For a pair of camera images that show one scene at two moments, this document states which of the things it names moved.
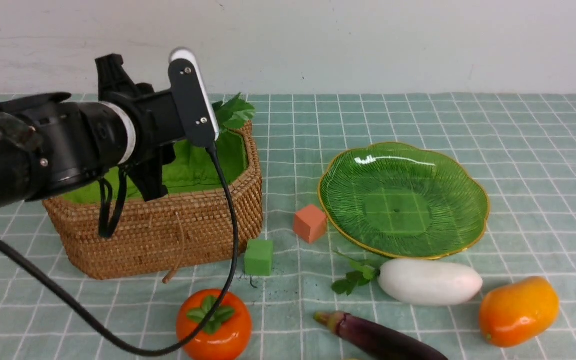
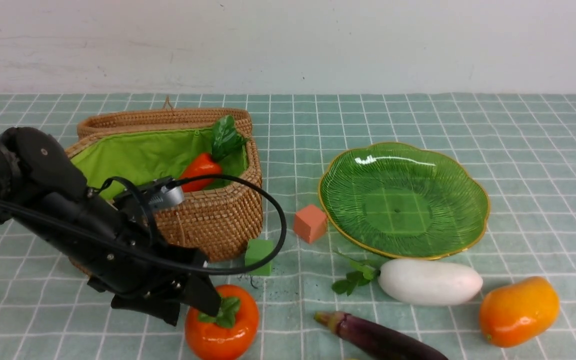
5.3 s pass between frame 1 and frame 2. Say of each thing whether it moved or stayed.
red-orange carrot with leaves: moved
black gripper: moved
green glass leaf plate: stayed
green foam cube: stayed
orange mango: stayed
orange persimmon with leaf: moved
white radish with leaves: stayed
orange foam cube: stayed
